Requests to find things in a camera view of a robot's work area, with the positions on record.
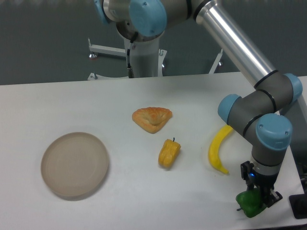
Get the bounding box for yellow toy banana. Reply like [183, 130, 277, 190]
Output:
[208, 125, 233, 175]

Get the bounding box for beige round plate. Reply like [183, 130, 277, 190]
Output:
[41, 132, 109, 200]

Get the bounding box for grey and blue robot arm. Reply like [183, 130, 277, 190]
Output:
[94, 0, 303, 207]

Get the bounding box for orange toy pastry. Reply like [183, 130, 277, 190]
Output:
[132, 107, 173, 134]

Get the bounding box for green toy pepper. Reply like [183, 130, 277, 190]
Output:
[236, 188, 266, 218]

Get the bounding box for black device at table edge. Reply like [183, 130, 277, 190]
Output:
[289, 194, 307, 219]

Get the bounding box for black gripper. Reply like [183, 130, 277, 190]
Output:
[240, 161, 283, 208]

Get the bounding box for yellow toy pepper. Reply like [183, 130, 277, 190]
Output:
[158, 138, 181, 168]

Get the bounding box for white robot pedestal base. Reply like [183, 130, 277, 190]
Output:
[86, 23, 224, 81]

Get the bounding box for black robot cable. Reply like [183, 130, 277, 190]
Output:
[126, 31, 139, 79]

